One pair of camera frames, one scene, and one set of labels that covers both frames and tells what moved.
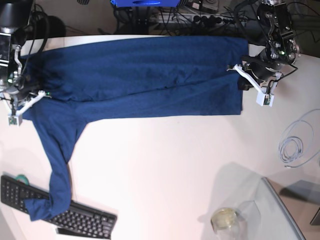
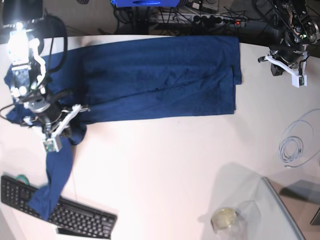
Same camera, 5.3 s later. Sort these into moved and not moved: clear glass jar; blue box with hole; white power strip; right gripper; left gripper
Moved: right gripper; left gripper
Not moved: blue box with hole; clear glass jar; white power strip
